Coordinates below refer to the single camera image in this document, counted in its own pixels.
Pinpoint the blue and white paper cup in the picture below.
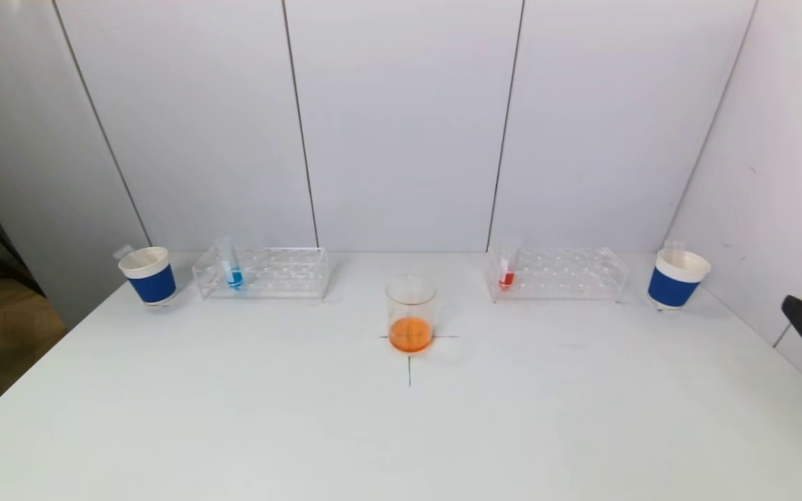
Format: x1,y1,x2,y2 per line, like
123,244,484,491
117,246,177,305
647,248,712,311

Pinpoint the test tube with blue liquid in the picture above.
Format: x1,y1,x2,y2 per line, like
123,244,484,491
214,237,244,291

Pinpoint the test tube with red liquid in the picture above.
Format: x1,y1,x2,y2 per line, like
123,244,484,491
499,240,520,291

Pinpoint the clear acrylic test tube rack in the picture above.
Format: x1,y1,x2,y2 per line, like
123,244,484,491
191,246,331,301
485,245,631,303

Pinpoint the clear glass beaker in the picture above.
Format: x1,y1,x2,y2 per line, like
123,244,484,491
385,273,438,356

